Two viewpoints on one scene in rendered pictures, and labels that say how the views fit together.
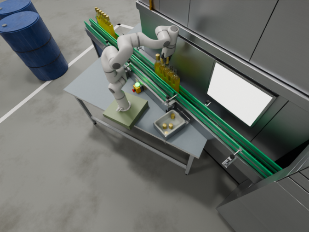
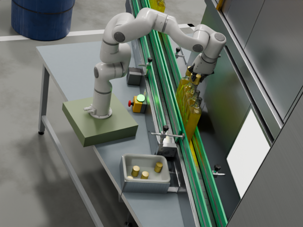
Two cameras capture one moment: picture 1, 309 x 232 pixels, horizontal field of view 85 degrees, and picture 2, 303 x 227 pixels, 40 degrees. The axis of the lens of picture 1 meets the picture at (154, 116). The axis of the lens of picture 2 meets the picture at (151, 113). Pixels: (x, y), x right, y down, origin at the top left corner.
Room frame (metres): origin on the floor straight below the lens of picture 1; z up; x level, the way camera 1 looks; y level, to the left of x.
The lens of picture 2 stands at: (-0.63, -0.40, 2.27)
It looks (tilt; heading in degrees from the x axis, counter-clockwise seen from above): 38 degrees down; 13
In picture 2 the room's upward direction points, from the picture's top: 16 degrees clockwise
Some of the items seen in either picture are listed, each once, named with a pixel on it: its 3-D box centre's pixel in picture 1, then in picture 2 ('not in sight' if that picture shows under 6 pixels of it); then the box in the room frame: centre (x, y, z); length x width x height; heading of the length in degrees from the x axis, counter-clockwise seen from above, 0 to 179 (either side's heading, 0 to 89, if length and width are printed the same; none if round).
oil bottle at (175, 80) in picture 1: (175, 84); (190, 122); (1.03, -0.21, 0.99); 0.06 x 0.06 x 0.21; 32
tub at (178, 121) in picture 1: (169, 124); (144, 173); (0.75, -0.12, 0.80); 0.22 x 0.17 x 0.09; 121
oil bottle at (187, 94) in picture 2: (167, 77); (186, 107); (1.13, -0.15, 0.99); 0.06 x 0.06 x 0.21; 32
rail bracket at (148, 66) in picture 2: (128, 66); (144, 67); (1.39, 0.21, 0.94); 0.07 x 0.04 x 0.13; 121
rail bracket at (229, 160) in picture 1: (230, 159); not in sight; (0.35, -0.48, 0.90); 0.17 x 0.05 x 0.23; 121
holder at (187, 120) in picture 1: (171, 123); (149, 174); (0.77, -0.14, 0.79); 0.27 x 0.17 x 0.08; 121
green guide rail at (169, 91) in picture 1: (122, 50); (154, 45); (1.71, 0.27, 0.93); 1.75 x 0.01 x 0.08; 31
